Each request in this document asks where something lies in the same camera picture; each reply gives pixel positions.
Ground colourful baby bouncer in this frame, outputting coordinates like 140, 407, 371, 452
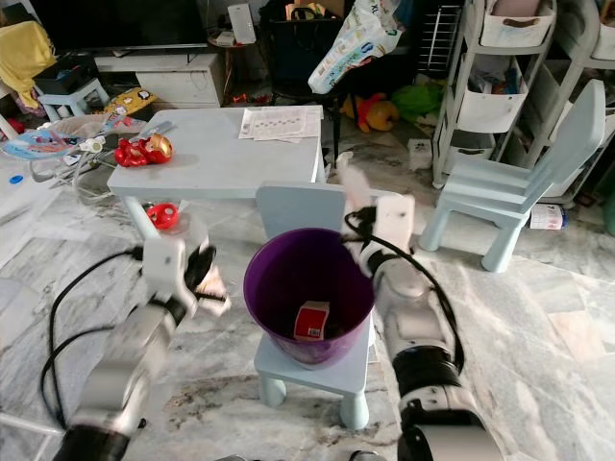
2, 113, 145, 162

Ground purple plastic rubbish bin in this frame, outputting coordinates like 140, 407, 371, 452
242, 227, 379, 372

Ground white fabric storage bin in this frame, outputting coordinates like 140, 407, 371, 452
454, 67, 531, 134
479, 0, 558, 49

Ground yellow patterned toy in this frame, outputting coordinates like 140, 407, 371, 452
106, 86, 155, 114

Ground printed white paper sheets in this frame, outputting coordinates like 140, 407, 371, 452
238, 106, 324, 143

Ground white shelf rack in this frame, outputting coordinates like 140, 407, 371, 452
430, 0, 615, 193

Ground small red box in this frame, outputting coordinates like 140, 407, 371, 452
294, 300, 332, 343

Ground small pale blue step stool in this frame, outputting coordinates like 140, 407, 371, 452
36, 79, 109, 124

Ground green plush toy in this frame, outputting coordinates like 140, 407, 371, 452
391, 83, 443, 122

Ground red gold toy mask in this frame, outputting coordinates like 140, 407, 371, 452
112, 133, 175, 170

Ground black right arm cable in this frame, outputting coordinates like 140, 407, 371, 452
344, 209, 467, 376

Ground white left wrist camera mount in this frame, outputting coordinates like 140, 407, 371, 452
144, 235, 188, 299

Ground light blue kids chair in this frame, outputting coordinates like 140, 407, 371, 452
420, 79, 607, 274
255, 182, 376, 241

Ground white printed diaper pack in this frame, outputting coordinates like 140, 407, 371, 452
307, 0, 406, 96

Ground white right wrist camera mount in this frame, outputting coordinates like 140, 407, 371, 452
375, 194, 416, 247

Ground yellow cloth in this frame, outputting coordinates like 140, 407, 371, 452
0, 21, 57, 109

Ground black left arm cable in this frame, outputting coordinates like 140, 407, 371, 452
48, 250, 150, 428

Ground white green carton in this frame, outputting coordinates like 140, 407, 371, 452
334, 154, 376, 214

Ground light blue low stool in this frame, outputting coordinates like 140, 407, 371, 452
254, 334, 374, 431

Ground white upright device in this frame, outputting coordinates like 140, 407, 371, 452
228, 2, 257, 46

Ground small white box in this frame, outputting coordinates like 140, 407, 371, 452
406, 138, 434, 173

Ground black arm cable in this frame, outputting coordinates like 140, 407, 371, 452
344, 209, 467, 376
48, 250, 150, 428

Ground red round toy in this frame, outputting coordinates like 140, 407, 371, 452
146, 202, 183, 231

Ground black television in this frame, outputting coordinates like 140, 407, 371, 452
27, 0, 209, 51

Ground yellow red plush toy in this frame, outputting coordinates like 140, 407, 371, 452
341, 93, 401, 133

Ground black bag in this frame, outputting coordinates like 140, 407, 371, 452
264, 0, 347, 97

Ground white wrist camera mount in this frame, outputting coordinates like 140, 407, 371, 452
375, 194, 416, 247
144, 235, 188, 299

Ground light blue kids table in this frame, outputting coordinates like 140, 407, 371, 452
106, 106, 327, 241

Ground white television cabinet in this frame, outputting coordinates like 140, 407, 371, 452
91, 50, 222, 109

